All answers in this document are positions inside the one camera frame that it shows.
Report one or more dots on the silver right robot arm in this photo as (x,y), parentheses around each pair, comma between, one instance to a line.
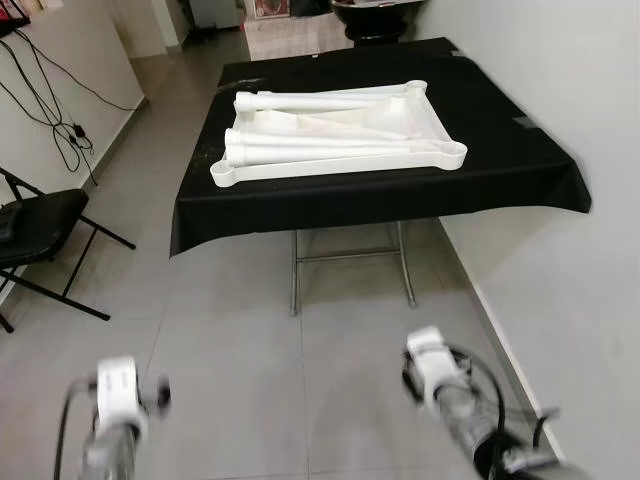
(470,420)

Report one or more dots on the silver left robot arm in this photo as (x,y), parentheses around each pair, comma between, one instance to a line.
(110,455)

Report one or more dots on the black folding chair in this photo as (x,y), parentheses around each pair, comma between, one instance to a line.
(40,220)

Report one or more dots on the black tablecloth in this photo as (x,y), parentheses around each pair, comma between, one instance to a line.
(500,180)

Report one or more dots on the white plastic table top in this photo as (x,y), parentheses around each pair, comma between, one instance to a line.
(425,115)

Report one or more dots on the grey tape piece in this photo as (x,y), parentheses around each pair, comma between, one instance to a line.
(525,123)

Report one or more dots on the black round stool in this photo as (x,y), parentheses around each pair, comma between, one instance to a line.
(375,25)

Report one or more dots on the white cloth covered bench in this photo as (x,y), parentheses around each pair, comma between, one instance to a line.
(295,40)

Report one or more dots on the grey cabinet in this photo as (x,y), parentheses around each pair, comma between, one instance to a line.
(215,12)

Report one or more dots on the red printed box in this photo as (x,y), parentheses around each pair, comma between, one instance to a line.
(270,8)

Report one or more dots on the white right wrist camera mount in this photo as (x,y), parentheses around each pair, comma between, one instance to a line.
(435,365)

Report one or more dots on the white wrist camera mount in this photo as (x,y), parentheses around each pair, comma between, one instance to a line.
(118,390)
(435,365)

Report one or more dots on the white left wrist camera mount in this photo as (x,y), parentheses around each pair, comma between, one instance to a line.
(118,390)

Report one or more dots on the metal folding table frame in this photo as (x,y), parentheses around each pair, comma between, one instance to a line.
(294,270)

